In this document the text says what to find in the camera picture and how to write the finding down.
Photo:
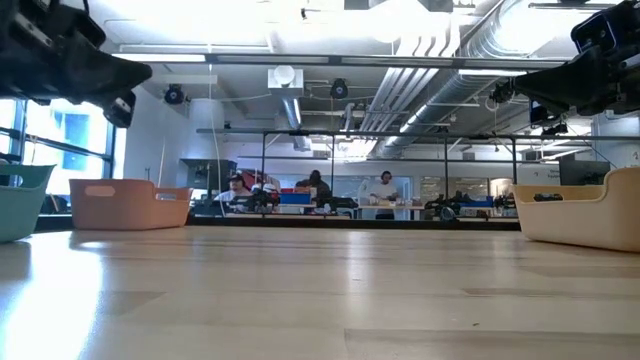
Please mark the large silver air duct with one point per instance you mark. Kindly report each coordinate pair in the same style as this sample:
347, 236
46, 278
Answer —
450, 90

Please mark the orange plastic bin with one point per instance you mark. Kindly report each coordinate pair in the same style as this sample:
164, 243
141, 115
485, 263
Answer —
115, 210

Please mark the silver ceiling pipes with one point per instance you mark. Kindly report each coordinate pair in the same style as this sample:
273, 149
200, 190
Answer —
395, 95

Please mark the blue background box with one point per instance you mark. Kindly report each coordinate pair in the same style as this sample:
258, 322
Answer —
295, 198

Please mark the black aluminium table frame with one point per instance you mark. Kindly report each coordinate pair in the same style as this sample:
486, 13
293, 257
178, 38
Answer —
400, 225

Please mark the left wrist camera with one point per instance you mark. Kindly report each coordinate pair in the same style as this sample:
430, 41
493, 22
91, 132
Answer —
75, 20

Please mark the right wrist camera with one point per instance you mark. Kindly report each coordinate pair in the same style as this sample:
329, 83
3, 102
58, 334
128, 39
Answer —
600, 30

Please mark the black round ceiling device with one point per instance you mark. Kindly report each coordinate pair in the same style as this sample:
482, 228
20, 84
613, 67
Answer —
174, 94
339, 88

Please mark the black background robot arm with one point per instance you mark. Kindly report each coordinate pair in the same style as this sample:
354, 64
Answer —
445, 207

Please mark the white ceiling unit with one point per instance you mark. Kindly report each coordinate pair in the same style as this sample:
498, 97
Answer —
285, 75

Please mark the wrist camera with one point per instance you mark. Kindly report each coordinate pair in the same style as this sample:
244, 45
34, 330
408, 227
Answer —
75, 20
600, 30

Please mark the teal plastic bin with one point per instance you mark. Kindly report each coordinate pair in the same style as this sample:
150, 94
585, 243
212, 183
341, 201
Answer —
20, 215

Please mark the yellow plastic bin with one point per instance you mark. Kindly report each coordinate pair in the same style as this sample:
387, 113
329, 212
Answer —
575, 220

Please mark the black background rig frame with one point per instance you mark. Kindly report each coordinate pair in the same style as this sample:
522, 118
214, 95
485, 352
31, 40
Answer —
350, 134

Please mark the black overhead crossbar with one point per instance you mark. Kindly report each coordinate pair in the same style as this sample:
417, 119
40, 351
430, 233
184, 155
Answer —
350, 61

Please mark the person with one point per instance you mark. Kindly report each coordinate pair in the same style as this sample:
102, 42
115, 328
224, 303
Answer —
384, 192
315, 186
235, 192

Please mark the black camera on rig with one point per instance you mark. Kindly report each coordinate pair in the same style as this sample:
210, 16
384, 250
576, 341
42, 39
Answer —
554, 129
500, 94

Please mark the red background machine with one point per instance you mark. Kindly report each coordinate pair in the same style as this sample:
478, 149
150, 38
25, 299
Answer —
260, 180

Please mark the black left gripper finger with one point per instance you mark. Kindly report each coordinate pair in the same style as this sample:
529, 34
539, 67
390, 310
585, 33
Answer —
105, 75

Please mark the black background monitor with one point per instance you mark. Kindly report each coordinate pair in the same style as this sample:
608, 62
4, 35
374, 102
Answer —
582, 172

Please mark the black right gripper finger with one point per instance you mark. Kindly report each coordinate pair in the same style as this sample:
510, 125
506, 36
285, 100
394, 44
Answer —
570, 85

